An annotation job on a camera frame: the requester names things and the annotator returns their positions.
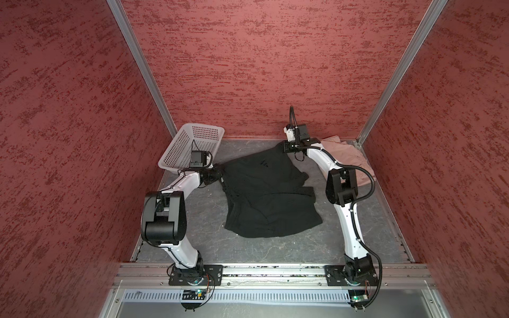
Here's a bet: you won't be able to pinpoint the pink shorts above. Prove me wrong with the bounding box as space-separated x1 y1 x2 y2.
321 136 376 180

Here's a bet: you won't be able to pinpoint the black shorts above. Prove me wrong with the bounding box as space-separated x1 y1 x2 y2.
217 143 323 239

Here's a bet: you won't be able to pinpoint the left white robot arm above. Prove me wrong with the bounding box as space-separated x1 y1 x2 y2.
141 168 223 286

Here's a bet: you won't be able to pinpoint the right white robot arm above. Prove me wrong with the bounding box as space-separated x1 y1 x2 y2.
283 140 383 286

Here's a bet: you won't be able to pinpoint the white plastic laundry basket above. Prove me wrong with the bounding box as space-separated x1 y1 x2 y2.
158 123 225 173

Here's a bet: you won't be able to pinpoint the left circuit board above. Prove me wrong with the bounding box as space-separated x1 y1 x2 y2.
181 290 208 302

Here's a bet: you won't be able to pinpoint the circuit board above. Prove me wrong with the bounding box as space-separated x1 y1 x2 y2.
348 290 370 308
181 290 208 302

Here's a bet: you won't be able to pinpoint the right circuit board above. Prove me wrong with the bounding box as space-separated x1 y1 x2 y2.
348 290 370 308

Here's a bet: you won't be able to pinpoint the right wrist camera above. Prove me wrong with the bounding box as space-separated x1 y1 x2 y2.
284 124 310 143

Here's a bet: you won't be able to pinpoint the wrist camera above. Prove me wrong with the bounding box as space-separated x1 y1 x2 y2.
284 124 310 143
189 151 213 168

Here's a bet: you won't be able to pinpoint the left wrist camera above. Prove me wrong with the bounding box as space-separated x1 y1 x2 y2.
189 151 213 168

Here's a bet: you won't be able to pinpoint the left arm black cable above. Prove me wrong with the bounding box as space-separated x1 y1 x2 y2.
138 138 208 275

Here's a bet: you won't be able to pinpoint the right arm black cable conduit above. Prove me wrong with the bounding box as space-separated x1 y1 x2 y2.
289 105 383 309

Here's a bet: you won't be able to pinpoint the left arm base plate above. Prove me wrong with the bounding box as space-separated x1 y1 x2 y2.
168 264 224 287

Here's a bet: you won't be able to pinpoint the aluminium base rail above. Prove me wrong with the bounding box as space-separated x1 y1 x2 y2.
113 262 436 291

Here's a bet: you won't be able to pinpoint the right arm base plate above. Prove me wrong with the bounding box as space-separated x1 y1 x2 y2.
323 264 379 287

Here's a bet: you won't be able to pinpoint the white slotted cable duct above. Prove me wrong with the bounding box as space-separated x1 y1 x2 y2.
123 289 349 304

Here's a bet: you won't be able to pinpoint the left aluminium corner post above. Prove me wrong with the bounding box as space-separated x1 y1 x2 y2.
107 0 177 137

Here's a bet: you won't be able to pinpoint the aluminium corner post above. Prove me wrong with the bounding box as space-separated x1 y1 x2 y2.
356 0 448 149
107 0 177 137

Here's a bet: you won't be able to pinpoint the right aluminium corner post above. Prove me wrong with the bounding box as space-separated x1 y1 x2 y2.
356 0 448 149

